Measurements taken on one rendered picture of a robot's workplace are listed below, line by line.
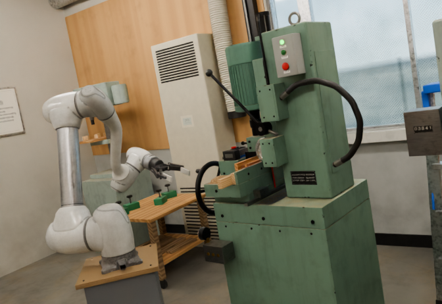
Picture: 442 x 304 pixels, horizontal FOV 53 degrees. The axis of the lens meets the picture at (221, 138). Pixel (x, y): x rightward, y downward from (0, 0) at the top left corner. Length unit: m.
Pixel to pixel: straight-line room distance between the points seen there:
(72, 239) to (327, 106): 1.25
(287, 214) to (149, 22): 2.88
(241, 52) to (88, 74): 3.19
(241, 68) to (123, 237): 0.92
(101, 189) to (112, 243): 2.22
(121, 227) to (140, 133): 2.61
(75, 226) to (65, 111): 0.54
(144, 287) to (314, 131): 0.98
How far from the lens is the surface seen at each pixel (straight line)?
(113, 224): 2.04
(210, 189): 2.05
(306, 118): 1.85
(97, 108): 2.19
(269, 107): 1.84
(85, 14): 5.02
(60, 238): 2.15
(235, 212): 2.05
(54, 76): 5.04
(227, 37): 3.66
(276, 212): 1.91
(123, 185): 2.57
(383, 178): 3.41
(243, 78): 2.04
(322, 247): 1.85
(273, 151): 1.85
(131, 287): 2.04
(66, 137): 2.22
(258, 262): 2.07
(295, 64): 1.78
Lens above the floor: 1.30
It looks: 6 degrees down
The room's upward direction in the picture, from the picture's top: 10 degrees counter-clockwise
